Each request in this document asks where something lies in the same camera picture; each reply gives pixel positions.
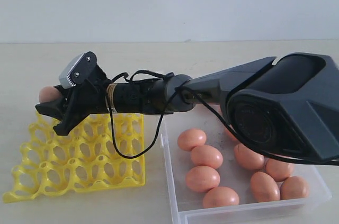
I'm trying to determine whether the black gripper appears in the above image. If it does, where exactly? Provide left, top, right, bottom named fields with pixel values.
left=35, top=66, right=164, bottom=136

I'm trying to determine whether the brown egg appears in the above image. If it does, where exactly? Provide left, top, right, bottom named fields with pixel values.
left=38, top=86, right=62, bottom=103
left=280, top=176, right=310, bottom=200
left=202, top=186, right=240, bottom=208
left=190, top=145, right=224, bottom=169
left=224, top=127, right=239, bottom=143
left=234, top=144, right=265, bottom=171
left=185, top=166, right=220, bottom=193
left=250, top=172, right=280, bottom=202
left=265, top=159, right=295, bottom=182
left=177, top=128, right=207, bottom=151

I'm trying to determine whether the yellow plastic egg tray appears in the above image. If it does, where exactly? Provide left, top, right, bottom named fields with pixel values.
left=3, top=114, right=146, bottom=203

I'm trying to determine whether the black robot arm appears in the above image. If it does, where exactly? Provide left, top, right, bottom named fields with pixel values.
left=35, top=52, right=338, bottom=166

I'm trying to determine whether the clear plastic container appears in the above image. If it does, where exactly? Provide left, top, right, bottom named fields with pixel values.
left=160, top=112, right=332, bottom=224

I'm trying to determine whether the black camera cable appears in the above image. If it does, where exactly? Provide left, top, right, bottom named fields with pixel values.
left=105, top=69, right=339, bottom=166

